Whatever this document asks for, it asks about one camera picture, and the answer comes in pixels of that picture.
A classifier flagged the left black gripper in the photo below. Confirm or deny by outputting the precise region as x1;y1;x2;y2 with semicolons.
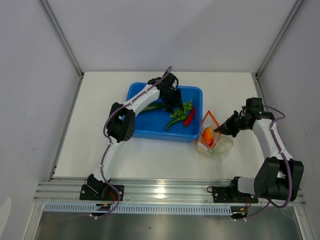
161;90;184;115

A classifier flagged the orange red mango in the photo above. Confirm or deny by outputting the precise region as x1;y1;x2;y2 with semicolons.
202;126;215;147

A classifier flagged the white cauliflower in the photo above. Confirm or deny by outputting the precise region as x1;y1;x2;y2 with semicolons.
210;138;233;158

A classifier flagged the clear zip top bag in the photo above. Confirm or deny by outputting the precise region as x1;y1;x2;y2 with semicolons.
196;110;234;163

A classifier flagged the yellow orange mango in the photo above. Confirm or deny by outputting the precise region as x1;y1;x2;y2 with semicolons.
196;145;208;154

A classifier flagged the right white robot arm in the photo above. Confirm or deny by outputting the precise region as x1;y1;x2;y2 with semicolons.
214;97;304;203

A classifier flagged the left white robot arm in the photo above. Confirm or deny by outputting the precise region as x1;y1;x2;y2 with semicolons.
79;66;184;201

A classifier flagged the green grape bunch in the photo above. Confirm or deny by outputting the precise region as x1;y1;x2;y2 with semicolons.
169;100;193;119

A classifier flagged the green chili pepper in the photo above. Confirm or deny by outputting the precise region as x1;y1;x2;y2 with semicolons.
165;114;187;132

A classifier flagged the dark green cucumber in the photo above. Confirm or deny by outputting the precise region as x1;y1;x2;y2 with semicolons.
140;102;164;114

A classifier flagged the red chili pepper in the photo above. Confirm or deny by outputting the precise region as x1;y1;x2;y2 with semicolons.
183;106;195;127

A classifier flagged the blue plastic bin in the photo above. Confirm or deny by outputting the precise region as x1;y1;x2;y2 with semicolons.
133;86;203;143

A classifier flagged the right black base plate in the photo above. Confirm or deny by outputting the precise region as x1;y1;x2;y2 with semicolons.
206;186;258;204

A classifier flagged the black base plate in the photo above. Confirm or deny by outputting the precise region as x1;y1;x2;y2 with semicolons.
206;186;258;204
79;184;118;201

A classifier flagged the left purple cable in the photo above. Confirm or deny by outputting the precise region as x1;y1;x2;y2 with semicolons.
89;65;173;220

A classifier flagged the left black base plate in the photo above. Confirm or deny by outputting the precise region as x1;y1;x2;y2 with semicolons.
79;184;118;201

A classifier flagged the aluminium mounting rail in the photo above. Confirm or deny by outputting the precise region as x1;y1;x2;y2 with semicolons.
33;177;305;203

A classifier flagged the right aluminium frame post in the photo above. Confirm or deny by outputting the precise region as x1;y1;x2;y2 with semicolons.
255;0;307;81

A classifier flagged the aluminium frame post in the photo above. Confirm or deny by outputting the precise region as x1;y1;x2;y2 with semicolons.
255;0;307;81
38;0;84;78

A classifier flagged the left aluminium frame post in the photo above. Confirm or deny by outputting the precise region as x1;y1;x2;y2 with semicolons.
38;0;84;78

